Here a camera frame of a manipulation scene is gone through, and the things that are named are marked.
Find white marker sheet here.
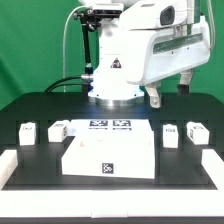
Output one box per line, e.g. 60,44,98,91
71,119,151,131

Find black cables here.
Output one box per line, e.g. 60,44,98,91
43,75,88,94

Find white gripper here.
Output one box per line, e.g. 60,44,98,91
120,0,210,108

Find black camera on stand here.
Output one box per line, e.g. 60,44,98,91
73,2,124,96

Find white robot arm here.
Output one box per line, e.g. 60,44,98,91
79,0,215,108

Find white cable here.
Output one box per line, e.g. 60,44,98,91
62,5,88,94

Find white u-shaped obstacle fence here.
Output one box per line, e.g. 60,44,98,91
0,149,224,218

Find white square tabletop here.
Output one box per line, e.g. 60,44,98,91
61,131,155,179

